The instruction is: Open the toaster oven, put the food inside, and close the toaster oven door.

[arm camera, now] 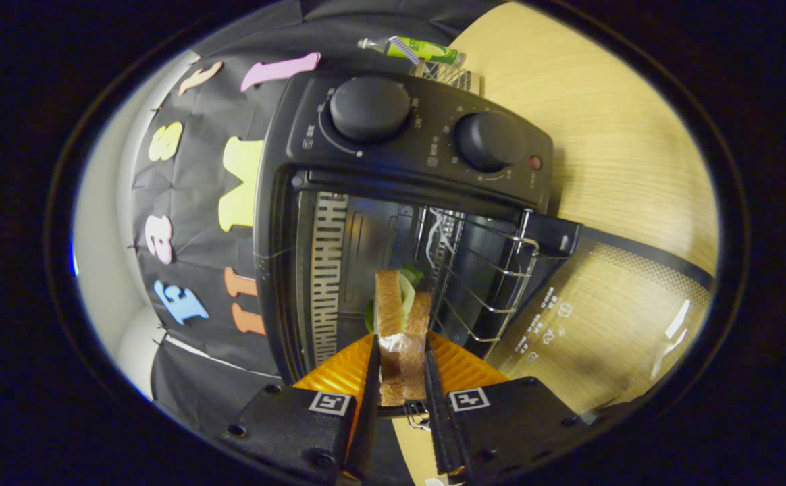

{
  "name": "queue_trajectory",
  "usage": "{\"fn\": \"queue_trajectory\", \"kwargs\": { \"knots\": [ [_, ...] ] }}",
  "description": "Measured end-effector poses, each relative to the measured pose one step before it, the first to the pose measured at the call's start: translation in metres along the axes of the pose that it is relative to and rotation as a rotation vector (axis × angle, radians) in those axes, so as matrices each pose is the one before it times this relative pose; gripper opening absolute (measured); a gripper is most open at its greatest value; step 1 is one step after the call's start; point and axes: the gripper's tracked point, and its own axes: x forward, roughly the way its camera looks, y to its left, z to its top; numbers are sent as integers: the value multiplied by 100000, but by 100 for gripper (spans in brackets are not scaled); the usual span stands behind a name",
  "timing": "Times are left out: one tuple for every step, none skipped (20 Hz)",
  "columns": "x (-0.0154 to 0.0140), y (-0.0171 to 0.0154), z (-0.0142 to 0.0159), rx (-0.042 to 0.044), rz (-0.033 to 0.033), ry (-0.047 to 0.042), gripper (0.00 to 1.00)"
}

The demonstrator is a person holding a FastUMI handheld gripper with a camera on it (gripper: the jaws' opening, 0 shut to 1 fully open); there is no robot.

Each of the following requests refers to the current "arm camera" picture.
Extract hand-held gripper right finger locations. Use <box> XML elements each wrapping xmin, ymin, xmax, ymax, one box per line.
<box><xmin>423</xmin><ymin>331</ymin><xmax>600</xmax><ymax>481</ymax></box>

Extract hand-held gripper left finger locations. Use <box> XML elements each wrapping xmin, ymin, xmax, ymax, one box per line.
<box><xmin>221</xmin><ymin>334</ymin><xmax>382</xmax><ymax>485</ymax></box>

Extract black toaster oven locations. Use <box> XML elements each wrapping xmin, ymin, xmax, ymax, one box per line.
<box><xmin>253</xmin><ymin>71</ymin><xmax>716</xmax><ymax>419</ymax></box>

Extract green label drink bottle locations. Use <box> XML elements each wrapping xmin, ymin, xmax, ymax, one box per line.
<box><xmin>358</xmin><ymin>35</ymin><xmax>467</xmax><ymax>67</ymax></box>

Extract wire mesh basket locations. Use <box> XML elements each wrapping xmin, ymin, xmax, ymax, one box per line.
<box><xmin>412</xmin><ymin>59</ymin><xmax>486</xmax><ymax>97</ymax></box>

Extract toasted bread lettuce sandwich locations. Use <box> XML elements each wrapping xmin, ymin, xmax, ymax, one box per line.
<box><xmin>365</xmin><ymin>267</ymin><xmax>434</xmax><ymax>407</ymax></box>

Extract striped straw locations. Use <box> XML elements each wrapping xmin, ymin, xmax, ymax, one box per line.
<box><xmin>393</xmin><ymin>37</ymin><xmax>422</xmax><ymax>66</ymax></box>

